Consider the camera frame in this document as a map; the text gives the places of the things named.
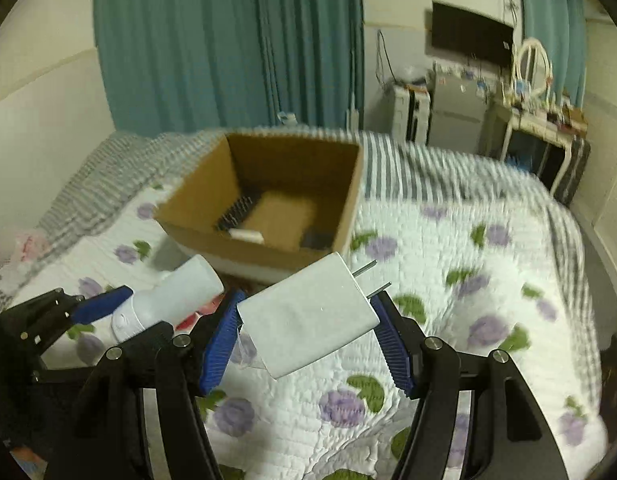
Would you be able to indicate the grey mini fridge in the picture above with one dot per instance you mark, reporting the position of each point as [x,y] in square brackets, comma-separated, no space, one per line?
[458,108]

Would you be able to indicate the black remote control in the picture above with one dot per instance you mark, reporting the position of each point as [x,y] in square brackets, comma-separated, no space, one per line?
[235,214]

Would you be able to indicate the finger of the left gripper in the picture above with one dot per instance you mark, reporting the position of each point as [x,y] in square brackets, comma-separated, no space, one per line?
[92,309]

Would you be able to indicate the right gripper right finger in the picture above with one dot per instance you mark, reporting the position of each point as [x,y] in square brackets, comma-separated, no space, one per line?
[508,436]

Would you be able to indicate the grey checkered blanket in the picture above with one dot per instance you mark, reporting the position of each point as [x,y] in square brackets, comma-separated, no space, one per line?
[126,164]

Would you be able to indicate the teal window curtain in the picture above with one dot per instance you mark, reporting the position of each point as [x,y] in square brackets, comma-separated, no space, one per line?
[189,65]

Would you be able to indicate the white lint remover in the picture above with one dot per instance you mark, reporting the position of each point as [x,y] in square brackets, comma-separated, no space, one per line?
[180,294]

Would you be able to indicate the grey metallic charger block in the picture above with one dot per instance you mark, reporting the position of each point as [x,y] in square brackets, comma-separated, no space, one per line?
[315,239]

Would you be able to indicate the brown cardboard box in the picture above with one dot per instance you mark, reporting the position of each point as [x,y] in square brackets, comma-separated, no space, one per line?
[268,204]

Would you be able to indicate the white floral quilt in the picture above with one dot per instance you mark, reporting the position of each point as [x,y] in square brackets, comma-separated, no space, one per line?
[482,277]

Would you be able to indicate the white storage cabinet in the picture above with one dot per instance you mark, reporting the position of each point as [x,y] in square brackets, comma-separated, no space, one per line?
[410,106]

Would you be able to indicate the white dressing table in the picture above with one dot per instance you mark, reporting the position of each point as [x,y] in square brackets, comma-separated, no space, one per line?
[558,158]

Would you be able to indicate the white vanity mirror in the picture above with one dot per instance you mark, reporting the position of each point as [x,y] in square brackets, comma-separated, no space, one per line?
[532,75]

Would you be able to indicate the clear water jug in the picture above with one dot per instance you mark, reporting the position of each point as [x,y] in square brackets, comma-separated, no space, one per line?
[287,119]

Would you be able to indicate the white plug charger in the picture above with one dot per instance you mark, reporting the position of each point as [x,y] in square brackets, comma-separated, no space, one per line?
[305,317]

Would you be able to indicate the black wall television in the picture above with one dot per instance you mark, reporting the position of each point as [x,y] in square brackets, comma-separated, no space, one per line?
[471,34]

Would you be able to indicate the teal right curtain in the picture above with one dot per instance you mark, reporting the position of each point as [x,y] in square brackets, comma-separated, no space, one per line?
[560,27]

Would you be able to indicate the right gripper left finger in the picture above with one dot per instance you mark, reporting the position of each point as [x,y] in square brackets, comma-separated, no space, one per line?
[106,437]

